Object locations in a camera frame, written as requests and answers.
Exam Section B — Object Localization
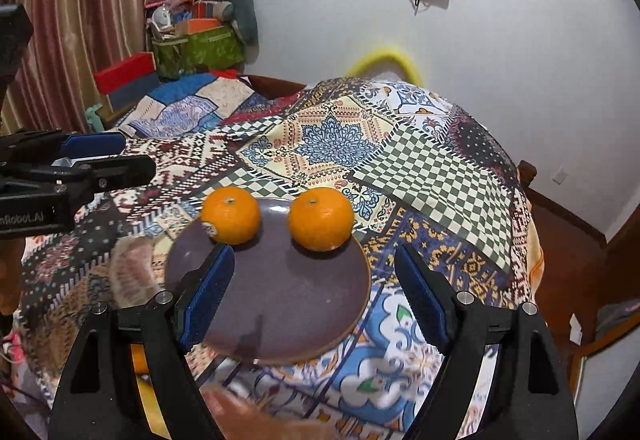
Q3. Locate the red box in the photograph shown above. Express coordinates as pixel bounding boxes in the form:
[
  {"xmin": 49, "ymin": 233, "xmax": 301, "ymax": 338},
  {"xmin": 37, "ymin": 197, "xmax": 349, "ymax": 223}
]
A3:
[{"xmin": 93, "ymin": 52, "xmax": 156, "ymax": 95}]

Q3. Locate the large orange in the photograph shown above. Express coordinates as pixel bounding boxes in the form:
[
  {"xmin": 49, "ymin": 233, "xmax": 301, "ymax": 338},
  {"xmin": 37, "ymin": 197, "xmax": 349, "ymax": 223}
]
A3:
[
  {"xmin": 200, "ymin": 185, "xmax": 262, "ymax": 246},
  {"xmin": 288, "ymin": 187, "xmax": 355, "ymax": 252}
]

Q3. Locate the patchwork patterned tablecloth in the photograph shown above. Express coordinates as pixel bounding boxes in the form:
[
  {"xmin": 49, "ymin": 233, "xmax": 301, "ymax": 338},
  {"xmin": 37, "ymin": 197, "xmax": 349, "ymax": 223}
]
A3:
[{"xmin": 22, "ymin": 78, "xmax": 544, "ymax": 439}]

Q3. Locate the pomelo wedge with rind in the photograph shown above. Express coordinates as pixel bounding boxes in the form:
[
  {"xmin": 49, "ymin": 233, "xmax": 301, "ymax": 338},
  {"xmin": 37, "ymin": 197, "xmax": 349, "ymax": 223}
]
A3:
[{"xmin": 110, "ymin": 236, "xmax": 160, "ymax": 309}]

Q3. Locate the purple round plate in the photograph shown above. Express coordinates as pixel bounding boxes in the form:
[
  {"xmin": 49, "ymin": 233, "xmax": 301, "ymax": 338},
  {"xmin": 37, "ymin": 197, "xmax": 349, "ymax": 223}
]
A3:
[{"xmin": 165, "ymin": 199, "xmax": 371, "ymax": 364}]

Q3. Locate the green storage box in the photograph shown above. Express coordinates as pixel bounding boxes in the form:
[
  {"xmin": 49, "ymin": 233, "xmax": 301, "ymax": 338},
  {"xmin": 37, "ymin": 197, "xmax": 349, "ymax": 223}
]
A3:
[{"xmin": 151, "ymin": 26, "xmax": 244, "ymax": 80}]

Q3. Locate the grey plush toy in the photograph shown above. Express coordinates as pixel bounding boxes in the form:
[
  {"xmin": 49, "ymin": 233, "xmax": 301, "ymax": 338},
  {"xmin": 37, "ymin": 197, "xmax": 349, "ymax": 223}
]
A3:
[{"xmin": 201, "ymin": 0, "xmax": 258, "ymax": 45}]

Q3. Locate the peeled pomelo wedge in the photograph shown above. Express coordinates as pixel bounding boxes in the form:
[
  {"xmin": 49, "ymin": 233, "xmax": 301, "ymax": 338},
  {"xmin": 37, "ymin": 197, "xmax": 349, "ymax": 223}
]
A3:
[{"xmin": 201, "ymin": 384, "xmax": 337, "ymax": 440}]

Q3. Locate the blue patchwork bed quilt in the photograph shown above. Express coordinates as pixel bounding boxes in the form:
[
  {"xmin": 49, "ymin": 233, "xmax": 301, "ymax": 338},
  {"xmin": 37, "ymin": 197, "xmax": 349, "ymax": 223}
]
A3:
[{"xmin": 113, "ymin": 72, "xmax": 254, "ymax": 140}]

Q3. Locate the white wall socket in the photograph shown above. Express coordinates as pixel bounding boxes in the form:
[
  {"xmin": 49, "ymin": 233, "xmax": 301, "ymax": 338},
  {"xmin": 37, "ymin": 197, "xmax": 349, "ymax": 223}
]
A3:
[{"xmin": 552, "ymin": 167, "xmax": 568, "ymax": 185}]

